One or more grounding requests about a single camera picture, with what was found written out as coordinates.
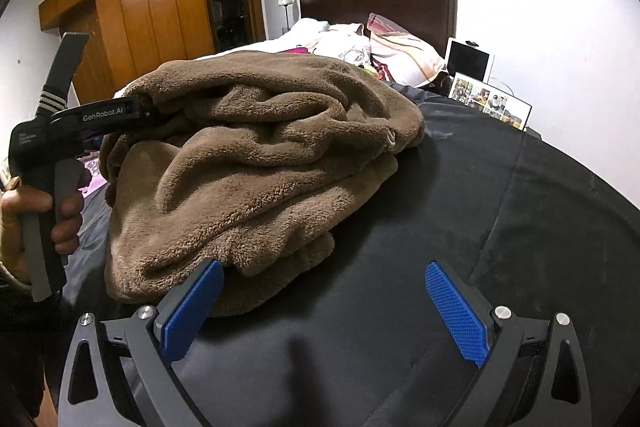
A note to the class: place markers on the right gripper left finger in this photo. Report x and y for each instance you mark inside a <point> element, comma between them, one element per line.
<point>119,372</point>

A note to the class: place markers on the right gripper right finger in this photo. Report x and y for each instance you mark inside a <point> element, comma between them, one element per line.
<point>530,372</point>

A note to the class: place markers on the brown fleece jacket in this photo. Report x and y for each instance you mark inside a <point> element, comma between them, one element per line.
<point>250,159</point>

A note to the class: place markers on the person's left hand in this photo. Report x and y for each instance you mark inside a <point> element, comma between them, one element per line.
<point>20,209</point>

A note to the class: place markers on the black bed cover sheet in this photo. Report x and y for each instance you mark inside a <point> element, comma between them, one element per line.
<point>357,342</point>

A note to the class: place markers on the wooden wardrobe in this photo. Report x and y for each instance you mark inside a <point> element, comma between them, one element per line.
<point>128,38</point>

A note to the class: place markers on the bedside lamp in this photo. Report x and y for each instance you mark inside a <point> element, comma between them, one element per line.
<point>284,4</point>

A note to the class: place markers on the white tablet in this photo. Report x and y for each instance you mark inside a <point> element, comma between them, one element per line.
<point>467,58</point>

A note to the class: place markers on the white bedding pile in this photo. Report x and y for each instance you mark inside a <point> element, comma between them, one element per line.
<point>325,39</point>

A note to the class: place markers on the pink striped pillow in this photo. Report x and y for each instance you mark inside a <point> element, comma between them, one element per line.
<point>401,57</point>

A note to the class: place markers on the photo collage frame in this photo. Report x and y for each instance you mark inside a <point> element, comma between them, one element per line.
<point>490,100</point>

